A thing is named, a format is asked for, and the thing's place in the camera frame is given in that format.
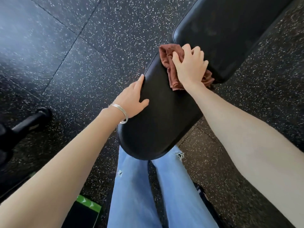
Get person's right hand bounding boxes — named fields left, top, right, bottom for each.
left=171, top=44, right=209, bottom=91

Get person's left hand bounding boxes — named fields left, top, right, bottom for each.
left=112, top=74, right=150, bottom=120

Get brown cleaning cloth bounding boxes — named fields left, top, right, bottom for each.
left=159, top=44, right=215, bottom=91

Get person's right forearm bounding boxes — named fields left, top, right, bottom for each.
left=182, top=82, right=304, bottom=228

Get person's left forearm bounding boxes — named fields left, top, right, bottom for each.
left=0, top=107, right=126, bottom=228

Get black bench seat pad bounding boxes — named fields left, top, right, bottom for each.
left=117, top=52, right=205, bottom=161

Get black bench backrest pad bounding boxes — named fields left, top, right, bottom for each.
left=173, top=0, right=301, bottom=84

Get blue ripped jeans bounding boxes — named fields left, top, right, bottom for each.
left=107, top=145, right=219, bottom=228

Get black shoe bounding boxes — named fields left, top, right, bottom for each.
left=193, top=182, right=223, bottom=228

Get black and green mat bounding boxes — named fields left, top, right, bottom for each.
left=62, top=194, right=102, bottom=228

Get silver bangle bracelet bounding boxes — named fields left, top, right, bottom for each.
left=108, top=103, right=129, bottom=124

